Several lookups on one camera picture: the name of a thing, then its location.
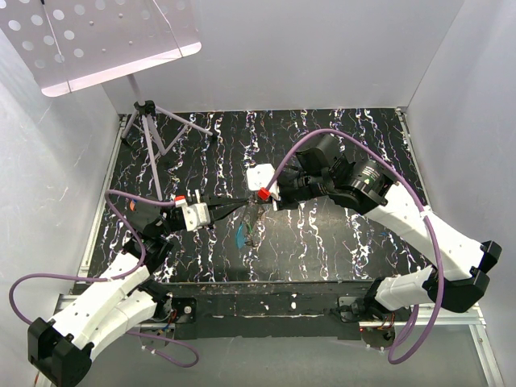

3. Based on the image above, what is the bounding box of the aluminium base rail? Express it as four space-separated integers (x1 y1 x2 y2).
34 114 505 387

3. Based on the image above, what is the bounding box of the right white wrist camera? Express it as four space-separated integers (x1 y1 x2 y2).
246 164 280 201

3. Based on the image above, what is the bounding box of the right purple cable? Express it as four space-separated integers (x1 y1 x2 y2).
265 128 447 365

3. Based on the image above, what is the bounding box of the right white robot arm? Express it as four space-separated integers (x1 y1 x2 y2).
269 131 501 321

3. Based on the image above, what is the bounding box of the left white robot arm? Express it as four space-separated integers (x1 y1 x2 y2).
27 194 249 386

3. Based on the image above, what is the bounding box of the perforated music stand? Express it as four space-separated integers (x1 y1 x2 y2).
1 1 210 198

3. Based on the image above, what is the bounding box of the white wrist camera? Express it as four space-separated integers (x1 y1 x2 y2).
246 164 280 201
174 189 211 231

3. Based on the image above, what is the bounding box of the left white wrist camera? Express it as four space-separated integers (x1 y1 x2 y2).
174 189 211 231

